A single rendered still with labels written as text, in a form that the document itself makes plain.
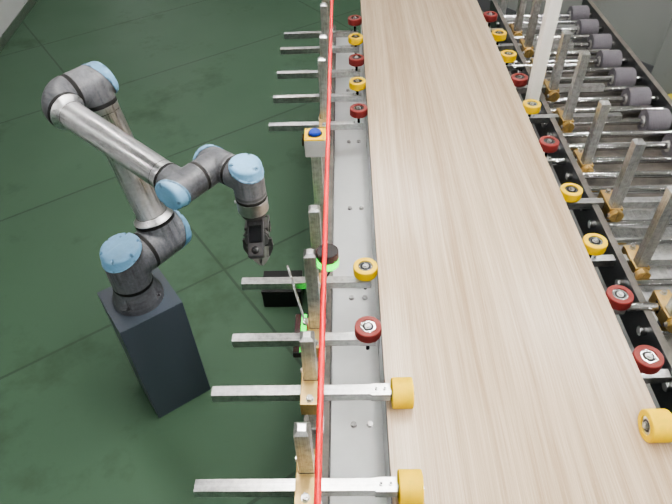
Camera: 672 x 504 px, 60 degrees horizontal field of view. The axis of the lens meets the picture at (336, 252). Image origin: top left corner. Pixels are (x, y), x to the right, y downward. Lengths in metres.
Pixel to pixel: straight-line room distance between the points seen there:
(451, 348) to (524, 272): 0.40
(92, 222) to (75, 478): 1.64
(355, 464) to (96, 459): 1.28
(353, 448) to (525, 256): 0.83
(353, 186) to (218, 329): 0.98
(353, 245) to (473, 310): 0.74
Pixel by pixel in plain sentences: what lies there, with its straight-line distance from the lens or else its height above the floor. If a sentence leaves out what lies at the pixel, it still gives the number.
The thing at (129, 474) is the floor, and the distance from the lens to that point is 2.66.
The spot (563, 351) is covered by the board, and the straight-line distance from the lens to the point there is 1.78.
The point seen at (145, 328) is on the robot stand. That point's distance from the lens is 2.31.
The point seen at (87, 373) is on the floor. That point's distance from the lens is 3.01.
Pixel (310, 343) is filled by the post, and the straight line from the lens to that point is 1.42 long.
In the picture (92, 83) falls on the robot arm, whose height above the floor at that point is 1.40.
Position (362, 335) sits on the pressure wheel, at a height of 0.91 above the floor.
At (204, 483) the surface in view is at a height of 0.96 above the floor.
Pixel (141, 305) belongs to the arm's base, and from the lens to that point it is 2.28.
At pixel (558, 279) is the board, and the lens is 1.97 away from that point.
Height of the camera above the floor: 2.26
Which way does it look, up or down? 44 degrees down
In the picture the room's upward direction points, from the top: 2 degrees counter-clockwise
